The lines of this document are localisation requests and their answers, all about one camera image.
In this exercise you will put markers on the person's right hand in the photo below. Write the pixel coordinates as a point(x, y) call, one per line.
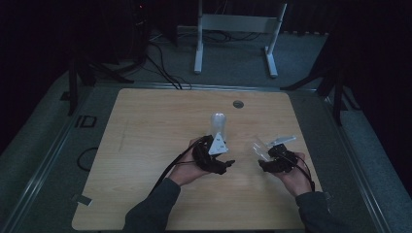
point(296, 181)

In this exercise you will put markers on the dark equipment tower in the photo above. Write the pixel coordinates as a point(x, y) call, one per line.
point(129, 29)

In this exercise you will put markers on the person's left hand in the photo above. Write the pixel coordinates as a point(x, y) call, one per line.
point(188, 170)

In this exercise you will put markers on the stack of translucent cups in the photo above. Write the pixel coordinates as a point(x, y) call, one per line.
point(218, 124)

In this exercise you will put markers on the black tripod stand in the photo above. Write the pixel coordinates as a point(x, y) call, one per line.
point(336, 93)
point(73, 87)

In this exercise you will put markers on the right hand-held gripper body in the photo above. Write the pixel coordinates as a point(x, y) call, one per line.
point(285, 158)

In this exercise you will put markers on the grey table grommet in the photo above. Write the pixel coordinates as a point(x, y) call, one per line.
point(238, 104)

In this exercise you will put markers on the clear plastic cup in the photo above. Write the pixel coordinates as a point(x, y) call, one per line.
point(260, 150)

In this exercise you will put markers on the white metal stand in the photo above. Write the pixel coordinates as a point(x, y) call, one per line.
point(238, 23)

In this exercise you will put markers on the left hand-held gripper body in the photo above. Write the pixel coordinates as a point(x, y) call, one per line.
point(210, 155)

